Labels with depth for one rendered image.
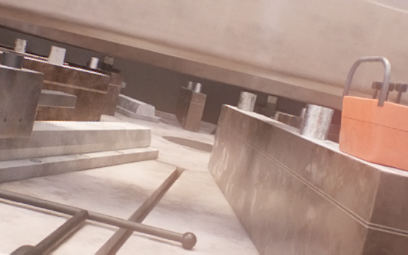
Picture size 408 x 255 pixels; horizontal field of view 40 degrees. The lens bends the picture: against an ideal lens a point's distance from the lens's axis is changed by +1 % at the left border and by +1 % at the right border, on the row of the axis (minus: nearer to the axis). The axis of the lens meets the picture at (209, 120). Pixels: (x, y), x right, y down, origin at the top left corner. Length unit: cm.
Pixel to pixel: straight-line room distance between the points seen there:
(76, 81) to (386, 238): 245
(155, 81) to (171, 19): 598
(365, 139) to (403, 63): 67
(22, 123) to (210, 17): 68
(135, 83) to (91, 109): 422
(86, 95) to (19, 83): 154
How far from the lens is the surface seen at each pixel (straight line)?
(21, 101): 184
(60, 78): 320
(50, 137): 221
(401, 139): 117
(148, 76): 763
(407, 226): 109
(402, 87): 120
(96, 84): 336
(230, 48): 168
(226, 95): 815
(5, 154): 200
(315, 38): 172
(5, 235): 143
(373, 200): 105
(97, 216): 161
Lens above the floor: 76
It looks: 3 degrees down
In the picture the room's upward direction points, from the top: 13 degrees clockwise
